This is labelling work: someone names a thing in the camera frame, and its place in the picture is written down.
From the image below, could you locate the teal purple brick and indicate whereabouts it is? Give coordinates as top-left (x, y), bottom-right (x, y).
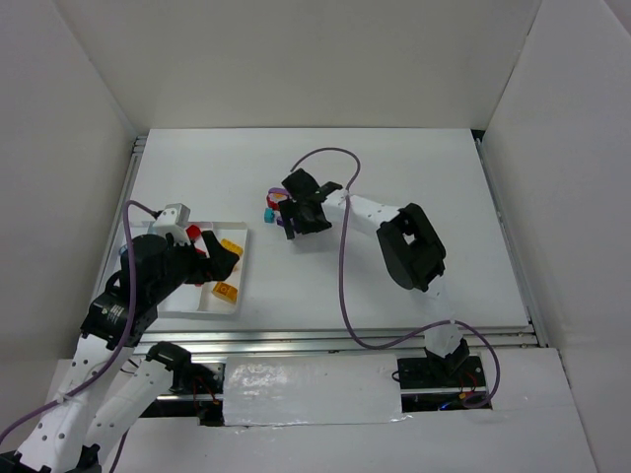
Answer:
top-left (263, 208), bottom-right (276, 224)

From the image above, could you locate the yellow small square brick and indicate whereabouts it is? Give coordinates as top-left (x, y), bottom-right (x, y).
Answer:
top-left (212, 282), bottom-right (239, 304)

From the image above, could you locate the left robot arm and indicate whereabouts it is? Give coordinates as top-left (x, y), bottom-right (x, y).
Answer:
top-left (1, 231), bottom-right (240, 472)

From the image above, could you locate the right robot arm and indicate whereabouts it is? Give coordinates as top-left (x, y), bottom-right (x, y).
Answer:
top-left (278, 169), bottom-right (469, 376)

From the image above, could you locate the purple red flower brick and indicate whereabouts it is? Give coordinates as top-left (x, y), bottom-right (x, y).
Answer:
top-left (266, 187), bottom-right (290, 211)

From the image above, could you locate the white divided tray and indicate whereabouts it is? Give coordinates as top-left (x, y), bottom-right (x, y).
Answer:
top-left (131, 216), bottom-right (247, 318)

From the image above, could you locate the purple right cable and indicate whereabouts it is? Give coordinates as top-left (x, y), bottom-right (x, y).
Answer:
top-left (291, 146), bottom-right (500, 410)

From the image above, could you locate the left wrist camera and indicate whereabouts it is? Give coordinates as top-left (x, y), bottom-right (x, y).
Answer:
top-left (149, 203), bottom-right (190, 245)

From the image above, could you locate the aluminium frame rail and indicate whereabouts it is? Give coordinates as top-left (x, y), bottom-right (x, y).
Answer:
top-left (134, 325), bottom-right (539, 358)

